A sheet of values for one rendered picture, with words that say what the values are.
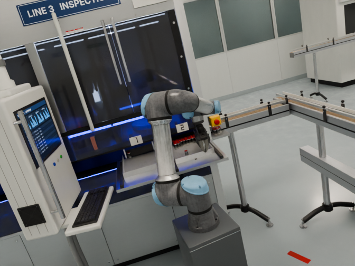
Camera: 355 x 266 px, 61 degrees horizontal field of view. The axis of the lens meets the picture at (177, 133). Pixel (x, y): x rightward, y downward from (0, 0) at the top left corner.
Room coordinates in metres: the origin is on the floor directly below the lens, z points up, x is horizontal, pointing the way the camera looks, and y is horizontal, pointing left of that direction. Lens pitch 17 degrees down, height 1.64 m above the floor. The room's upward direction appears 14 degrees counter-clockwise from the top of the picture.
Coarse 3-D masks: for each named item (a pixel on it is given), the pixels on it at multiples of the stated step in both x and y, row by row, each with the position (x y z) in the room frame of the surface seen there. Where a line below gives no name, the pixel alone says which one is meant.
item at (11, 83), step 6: (0, 54) 1.69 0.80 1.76; (0, 60) 1.66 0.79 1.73; (0, 66) 1.66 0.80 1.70; (0, 72) 1.65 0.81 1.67; (6, 72) 1.68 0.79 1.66; (0, 78) 1.65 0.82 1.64; (6, 78) 1.67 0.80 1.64; (0, 84) 1.63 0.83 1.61; (6, 84) 1.64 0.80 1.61; (12, 84) 1.67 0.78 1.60; (0, 90) 1.64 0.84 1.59
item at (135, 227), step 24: (120, 216) 2.01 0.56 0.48; (144, 216) 2.03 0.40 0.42; (168, 216) 2.05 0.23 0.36; (0, 240) 1.92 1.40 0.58; (24, 240) 1.94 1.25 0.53; (48, 240) 1.96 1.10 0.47; (96, 240) 1.99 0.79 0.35; (120, 240) 2.01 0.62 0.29; (144, 240) 2.03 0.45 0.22; (168, 240) 2.05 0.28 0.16; (0, 264) 1.92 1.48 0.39; (24, 264) 1.93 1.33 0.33; (48, 264) 1.95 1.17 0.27; (72, 264) 1.97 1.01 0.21; (96, 264) 1.98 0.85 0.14
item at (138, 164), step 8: (152, 152) 2.11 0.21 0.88; (128, 160) 2.06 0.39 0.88; (136, 160) 2.02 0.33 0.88; (144, 160) 1.98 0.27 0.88; (152, 160) 1.94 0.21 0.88; (128, 168) 1.91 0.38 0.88; (136, 168) 1.87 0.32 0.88; (144, 168) 1.79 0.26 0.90; (152, 168) 1.79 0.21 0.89; (128, 176) 1.77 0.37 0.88
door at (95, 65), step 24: (48, 48) 2.01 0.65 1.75; (72, 48) 2.03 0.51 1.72; (96, 48) 2.05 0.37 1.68; (48, 72) 2.01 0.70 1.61; (96, 72) 2.04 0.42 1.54; (120, 72) 2.06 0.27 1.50; (72, 96) 2.02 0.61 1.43; (96, 96) 2.04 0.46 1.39; (120, 96) 2.05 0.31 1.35; (72, 120) 2.01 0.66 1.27; (96, 120) 2.03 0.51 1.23
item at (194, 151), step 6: (192, 144) 2.07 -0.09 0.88; (204, 144) 2.01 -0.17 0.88; (174, 150) 2.03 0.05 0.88; (180, 150) 2.00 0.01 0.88; (192, 150) 1.94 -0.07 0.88; (198, 150) 1.92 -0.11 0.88; (210, 150) 1.81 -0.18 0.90; (174, 156) 1.92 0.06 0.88; (180, 156) 1.89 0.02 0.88; (186, 156) 1.79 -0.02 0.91; (192, 156) 1.80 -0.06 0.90; (198, 156) 1.80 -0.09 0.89; (180, 162) 1.79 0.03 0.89
